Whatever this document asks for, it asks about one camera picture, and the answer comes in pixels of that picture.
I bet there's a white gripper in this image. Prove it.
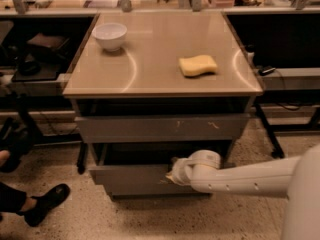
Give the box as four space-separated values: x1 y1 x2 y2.
165 158 194 186

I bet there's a grey drawer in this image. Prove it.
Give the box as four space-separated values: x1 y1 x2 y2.
89 140 232 199
75 114 249 143

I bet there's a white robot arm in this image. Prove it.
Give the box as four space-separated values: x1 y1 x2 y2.
167 145 320 240

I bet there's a grey drawer cabinet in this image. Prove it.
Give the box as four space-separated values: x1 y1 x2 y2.
62 11 264 200

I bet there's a grey top drawer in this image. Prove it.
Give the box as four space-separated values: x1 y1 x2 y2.
75 114 249 143

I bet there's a black table leg left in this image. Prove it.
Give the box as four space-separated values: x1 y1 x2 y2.
76 143 87 174

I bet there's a black table leg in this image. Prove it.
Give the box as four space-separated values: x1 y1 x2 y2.
76 143 87 174
254 103 285 158

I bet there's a black table leg right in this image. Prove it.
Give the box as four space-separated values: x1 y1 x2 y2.
254 103 285 158

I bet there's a yellow sponge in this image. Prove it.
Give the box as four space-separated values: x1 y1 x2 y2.
179 55 218 77

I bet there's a black leather shoe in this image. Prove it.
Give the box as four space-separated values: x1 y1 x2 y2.
23 184 70 227

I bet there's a black power adapter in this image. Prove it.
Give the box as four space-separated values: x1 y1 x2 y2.
258 66 276 76

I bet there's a white ceramic bowl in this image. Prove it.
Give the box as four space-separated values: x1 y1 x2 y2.
92 23 127 51

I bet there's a person's dark trouser leg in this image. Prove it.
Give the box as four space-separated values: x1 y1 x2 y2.
0 182 27 213

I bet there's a dark box on shelf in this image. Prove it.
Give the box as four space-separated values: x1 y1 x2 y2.
27 33 70 63

